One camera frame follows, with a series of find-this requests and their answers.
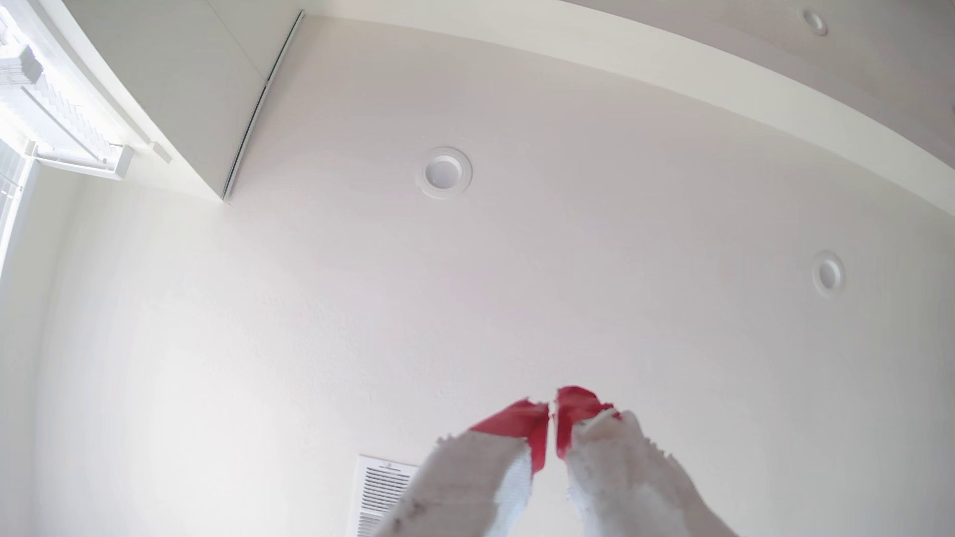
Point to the white window blinds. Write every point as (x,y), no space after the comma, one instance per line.
(67,119)

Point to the white wall air vent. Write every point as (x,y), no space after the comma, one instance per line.
(377,492)

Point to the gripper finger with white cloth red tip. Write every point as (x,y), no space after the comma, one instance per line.
(627,485)
(470,485)

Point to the round recessed ceiling light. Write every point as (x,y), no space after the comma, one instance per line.
(444,172)
(828,274)
(814,22)

